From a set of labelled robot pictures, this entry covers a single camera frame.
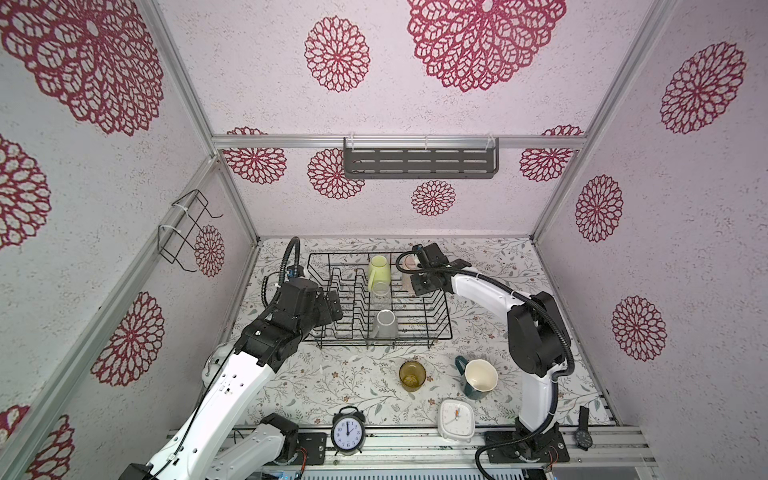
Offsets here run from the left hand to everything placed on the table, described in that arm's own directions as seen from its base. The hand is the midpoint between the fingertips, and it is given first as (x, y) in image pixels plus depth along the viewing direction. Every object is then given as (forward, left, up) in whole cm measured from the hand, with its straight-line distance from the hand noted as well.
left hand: (323, 304), depth 75 cm
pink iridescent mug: (+12, -22, 0) cm, 25 cm away
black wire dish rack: (+8, -27, -22) cm, 36 cm away
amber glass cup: (-11, -23, -22) cm, 34 cm away
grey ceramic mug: (-1, -16, -11) cm, 20 cm away
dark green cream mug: (-12, -41, -17) cm, 47 cm away
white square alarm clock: (-23, -34, -19) cm, 45 cm away
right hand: (+18, -26, -13) cm, 34 cm away
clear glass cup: (+11, -14, -13) cm, 22 cm away
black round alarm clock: (-25, -6, -19) cm, 32 cm away
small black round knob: (-26, -66, -22) cm, 74 cm away
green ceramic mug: (+19, -14, -13) cm, 27 cm away
